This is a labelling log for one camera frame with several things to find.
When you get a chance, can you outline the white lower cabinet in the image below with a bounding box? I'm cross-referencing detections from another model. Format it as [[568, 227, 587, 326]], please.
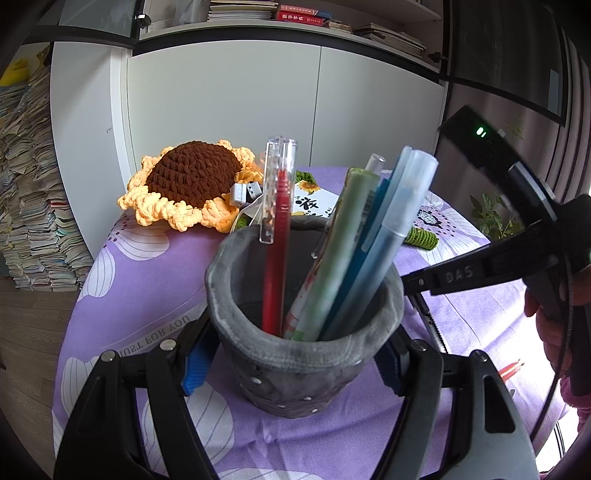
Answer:
[[50, 39, 448, 278]]

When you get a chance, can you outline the person's right forearm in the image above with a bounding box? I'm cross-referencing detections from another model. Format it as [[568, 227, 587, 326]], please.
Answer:
[[558, 374, 591, 416]]

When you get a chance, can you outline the grey felt pen holder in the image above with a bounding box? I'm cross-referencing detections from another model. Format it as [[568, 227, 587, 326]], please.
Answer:
[[205, 217, 406, 418]]

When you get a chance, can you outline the stack of magazines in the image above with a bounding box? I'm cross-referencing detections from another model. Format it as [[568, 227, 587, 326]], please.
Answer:
[[353, 22, 428, 58]]

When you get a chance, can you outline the yellow plush toy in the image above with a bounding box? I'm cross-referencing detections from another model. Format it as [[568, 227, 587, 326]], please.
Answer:
[[0, 58, 28, 86]]

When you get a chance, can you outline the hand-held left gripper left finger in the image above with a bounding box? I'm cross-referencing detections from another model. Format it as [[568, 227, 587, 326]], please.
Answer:
[[53, 316, 220, 480]]

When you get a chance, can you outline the crochet sunflower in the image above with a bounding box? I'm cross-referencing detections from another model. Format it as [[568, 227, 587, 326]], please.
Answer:
[[117, 140, 439, 250]]

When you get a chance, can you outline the person's right hand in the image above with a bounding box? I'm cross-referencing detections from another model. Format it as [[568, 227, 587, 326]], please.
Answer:
[[524, 286, 571, 374]]

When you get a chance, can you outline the pile of papers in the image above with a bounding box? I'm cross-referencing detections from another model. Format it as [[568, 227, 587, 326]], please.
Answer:
[[0, 65, 95, 294]]

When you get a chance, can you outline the black cable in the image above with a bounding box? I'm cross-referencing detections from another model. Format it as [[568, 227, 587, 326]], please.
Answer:
[[526, 251, 578, 448]]

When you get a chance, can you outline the dark glass cabinet door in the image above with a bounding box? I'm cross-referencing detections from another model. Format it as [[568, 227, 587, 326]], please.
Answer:
[[443, 0, 571, 125], [37, 0, 141, 49]]

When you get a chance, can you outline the pale green pen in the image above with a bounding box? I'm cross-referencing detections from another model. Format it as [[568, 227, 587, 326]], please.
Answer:
[[291, 168, 382, 341]]

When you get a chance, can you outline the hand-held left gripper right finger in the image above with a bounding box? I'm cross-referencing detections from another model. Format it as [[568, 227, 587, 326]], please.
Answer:
[[369, 325, 539, 480]]

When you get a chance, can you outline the purple floral tablecloth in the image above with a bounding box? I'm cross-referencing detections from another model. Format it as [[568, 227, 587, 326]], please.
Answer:
[[51, 166, 573, 480]]

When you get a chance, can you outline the clear printed ribbon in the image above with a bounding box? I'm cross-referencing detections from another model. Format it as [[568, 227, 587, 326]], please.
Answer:
[[226, 181, 266, 232]]

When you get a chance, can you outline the stack of pale books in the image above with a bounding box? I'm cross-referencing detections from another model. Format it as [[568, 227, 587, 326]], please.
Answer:
[[208, 0, 280, 21]]

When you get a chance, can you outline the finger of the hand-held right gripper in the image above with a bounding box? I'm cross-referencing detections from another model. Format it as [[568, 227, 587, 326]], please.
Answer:
[[401, 222, 561, 296]]

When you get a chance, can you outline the red pen clear cap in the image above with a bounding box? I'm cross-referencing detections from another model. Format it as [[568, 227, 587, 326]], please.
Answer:
[[259, 136, 296, 337]]

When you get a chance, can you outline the frosted light blue pen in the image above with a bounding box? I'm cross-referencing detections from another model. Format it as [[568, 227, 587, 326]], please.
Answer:
[[332, 150, 439, 340]]

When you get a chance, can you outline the green potted plant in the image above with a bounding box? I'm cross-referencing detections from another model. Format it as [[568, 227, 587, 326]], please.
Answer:
[[468, 124, 527, 241]]

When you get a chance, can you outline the floral patterned pen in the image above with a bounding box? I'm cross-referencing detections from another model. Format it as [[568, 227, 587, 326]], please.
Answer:
[[283, 249, 331, 340]]

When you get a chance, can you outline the white bookshelf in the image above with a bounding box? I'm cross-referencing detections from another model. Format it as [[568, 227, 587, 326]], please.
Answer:
[[139, 0, 446, 75]]

